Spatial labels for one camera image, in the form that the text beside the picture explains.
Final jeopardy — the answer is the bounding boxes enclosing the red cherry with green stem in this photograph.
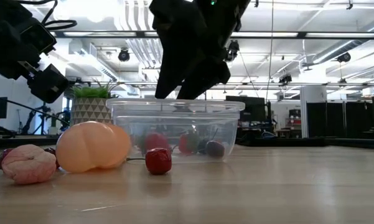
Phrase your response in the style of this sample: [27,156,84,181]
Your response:
[126,147,173,175]
[205,127,227,159]
[0,147,15,174]
[43,147,61,170]

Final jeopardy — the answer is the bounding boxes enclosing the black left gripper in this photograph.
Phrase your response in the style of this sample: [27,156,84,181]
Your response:
[0,0,70,105]

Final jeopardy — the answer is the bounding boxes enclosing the red toy strawberry green leaves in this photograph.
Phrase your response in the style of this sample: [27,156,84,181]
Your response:
[139,131,172,153]
[177,130,200,156]

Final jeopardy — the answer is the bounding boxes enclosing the black partition panels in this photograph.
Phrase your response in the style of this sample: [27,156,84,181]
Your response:
[306,100,373,139]

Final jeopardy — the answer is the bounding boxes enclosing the black tripod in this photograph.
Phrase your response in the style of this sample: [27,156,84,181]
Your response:
[21,103,56,136]

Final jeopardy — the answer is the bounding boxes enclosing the dark computer monitor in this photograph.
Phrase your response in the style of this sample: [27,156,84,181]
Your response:
[225,95,267,124]

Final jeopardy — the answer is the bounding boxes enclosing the clear plastic tupperware container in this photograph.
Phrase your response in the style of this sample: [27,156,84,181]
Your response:
[105,97,246,165]

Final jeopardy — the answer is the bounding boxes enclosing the black overhead crossbar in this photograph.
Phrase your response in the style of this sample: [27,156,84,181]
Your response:
[54,30,374,40]

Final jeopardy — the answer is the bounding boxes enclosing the black aluminium rig frame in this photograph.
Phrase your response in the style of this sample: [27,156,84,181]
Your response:
[0,135,374,151]

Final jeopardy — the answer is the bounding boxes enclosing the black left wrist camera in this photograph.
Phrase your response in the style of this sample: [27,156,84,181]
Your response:
[19,21,58,56]

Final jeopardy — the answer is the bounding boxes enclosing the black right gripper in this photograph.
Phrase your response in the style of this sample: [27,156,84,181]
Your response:
[149,0,251,100]

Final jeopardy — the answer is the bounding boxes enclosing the white square column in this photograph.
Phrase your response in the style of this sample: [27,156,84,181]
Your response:
[299,85,328,139]

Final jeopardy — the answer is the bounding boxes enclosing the green plant in patterned pot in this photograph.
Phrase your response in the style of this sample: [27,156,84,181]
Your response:
[70,78,122,126]

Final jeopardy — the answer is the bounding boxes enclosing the orange toy peach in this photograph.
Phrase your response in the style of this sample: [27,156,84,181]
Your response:
[55,120,132,174]

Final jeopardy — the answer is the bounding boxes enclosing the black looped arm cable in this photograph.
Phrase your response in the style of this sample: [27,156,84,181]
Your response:
[15,0,78,32]

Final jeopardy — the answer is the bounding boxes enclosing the thin black cable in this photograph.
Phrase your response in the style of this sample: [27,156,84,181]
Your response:
[0,94,71,126]

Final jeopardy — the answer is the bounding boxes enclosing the black hanging camera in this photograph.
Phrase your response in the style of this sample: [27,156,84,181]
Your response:
[117,48,131,63]
[278,73,293,85]
[336,52,352,64]

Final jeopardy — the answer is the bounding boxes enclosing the pink wrinkled toy fruit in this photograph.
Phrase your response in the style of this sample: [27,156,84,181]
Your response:
[0,144,57,185]

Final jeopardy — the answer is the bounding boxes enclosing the thin hanging wire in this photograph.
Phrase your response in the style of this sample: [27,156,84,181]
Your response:
[266,0,274,101]

